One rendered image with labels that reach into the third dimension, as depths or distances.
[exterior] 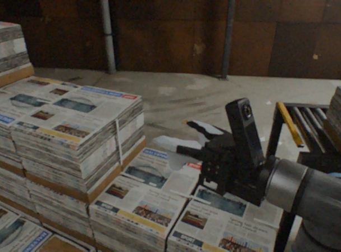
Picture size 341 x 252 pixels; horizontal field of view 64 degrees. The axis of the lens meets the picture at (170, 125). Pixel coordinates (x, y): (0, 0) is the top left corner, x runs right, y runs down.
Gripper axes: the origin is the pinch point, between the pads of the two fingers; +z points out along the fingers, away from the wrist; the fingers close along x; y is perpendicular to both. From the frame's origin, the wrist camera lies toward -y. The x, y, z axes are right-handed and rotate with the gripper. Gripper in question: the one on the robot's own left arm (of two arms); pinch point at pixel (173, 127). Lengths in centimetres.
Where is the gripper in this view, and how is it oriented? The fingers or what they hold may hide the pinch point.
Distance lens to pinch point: 53.9
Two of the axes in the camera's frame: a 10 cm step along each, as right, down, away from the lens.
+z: -8.0, -3.1, 5.2
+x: 6.0, -2.9, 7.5
